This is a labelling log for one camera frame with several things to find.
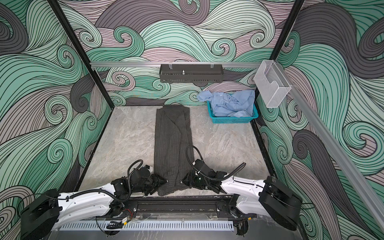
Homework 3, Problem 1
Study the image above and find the white slotted cable duct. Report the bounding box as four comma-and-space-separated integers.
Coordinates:
60, 220, 235, 232

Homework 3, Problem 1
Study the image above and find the light blue shirt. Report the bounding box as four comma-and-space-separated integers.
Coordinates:
197, 90, 255, 118

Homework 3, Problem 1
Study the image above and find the teal plastic basket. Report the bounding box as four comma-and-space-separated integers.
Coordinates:
207, 102, 259, 124

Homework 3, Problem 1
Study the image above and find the aluminium rail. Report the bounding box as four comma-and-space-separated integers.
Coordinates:
90, 61, 261, 69
274, 62, 384, 230

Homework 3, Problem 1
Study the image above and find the black left corner post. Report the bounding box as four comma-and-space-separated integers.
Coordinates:
47, 0, 115, 110

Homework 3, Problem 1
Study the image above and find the black corner post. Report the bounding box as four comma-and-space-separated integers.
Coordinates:
47, 0, 115, 110
269, 0, 305, 61

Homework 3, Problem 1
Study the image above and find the clear plastic wall bin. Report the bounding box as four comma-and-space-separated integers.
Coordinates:
254, 60, 292, 108

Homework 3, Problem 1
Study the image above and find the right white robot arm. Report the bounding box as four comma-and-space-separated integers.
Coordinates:
182, 145, 315, 231

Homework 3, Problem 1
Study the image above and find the black right corner post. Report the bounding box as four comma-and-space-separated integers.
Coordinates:
269, 0, 305, 61

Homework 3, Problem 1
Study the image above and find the aluminium back rail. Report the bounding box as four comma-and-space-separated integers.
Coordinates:
90, 61, 261, 69

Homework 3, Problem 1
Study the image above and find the aluminium right rail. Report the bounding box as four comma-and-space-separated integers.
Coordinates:
274, 62, 384, 230

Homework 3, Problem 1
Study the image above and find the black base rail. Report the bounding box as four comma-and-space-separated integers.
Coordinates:
124, 195, 242, 218

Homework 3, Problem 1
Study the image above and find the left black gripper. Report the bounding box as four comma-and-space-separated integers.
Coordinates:
133, 174, 168, 197

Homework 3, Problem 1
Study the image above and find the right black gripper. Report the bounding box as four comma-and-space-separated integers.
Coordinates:
179, 173, 210, 191

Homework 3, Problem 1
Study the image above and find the dark grey pinstripe shirt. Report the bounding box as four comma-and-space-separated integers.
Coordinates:
154, 105, 193, 196

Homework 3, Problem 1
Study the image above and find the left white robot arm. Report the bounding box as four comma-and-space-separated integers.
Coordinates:
19, 160, 168, 240

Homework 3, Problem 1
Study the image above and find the black perforated wall tray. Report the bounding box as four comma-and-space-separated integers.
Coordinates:
159, 65, 224, 84

